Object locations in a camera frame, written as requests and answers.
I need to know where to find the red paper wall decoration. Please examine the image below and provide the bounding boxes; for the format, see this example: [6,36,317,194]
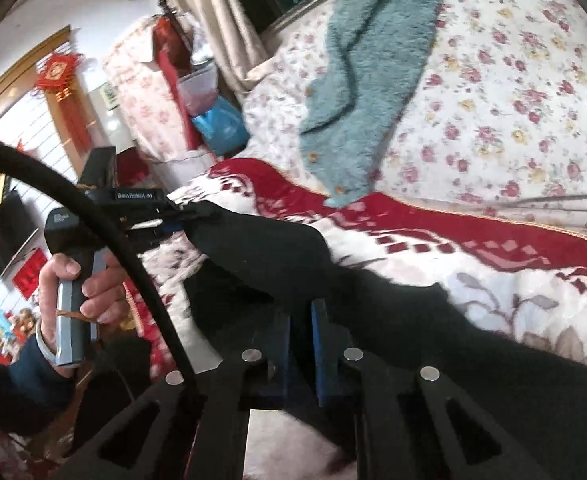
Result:
[10,249,50,302]

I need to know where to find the red knot wall ornament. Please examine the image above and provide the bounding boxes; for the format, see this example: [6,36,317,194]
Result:
[32,51,93,147]

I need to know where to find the red and white blanket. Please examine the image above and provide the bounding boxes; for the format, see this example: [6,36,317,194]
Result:
[123,157,587,480]

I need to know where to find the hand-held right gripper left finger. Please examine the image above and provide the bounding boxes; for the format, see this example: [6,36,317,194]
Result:
[68,307,294,480]

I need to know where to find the person's left hand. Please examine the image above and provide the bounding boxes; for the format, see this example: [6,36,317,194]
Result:
[37,252,130,363]

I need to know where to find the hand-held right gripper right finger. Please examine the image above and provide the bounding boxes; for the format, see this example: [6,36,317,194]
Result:
[311,299,541,480]

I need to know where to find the silver bracelet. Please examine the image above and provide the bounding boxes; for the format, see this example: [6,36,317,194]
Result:
[35,321,69,367]

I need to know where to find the black pants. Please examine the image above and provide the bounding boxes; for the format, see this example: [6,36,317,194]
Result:
[182,202,587,480]

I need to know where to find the wooden door frame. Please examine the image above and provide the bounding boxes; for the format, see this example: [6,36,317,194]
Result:
[0,25,72,128]

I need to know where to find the floral bed quilt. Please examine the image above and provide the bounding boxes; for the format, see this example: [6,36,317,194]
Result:
[240,0,587,248]

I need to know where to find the teal fleece garment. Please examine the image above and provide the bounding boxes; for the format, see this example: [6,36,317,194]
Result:
[298,0,449,209]

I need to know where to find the blue plastic bag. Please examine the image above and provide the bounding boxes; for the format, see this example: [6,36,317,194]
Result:
[190,95,252,159]

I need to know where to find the floral cloth cover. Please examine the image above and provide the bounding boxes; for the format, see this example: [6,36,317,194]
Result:
[102,14,214,163]

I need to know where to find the black cable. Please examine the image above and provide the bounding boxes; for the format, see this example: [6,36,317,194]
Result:
[0,139,199,401]

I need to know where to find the person's left forearm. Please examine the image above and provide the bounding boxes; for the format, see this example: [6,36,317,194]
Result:
[0,334,76,438]

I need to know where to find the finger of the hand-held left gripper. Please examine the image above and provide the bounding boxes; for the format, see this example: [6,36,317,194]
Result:
[160,200,222,225]
[122,226,194,252]

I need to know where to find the red hanging cloth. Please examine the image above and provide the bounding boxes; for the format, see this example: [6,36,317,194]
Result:
[152,16,195,78]

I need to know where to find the clear plastic container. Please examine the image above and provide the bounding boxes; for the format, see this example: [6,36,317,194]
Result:
[177,66,220,117]

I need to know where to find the beige curtain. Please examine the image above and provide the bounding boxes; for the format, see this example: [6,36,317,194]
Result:
[146,0,274,95]

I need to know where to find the black flat television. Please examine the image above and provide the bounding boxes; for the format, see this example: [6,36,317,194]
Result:
[0,187,40,282]

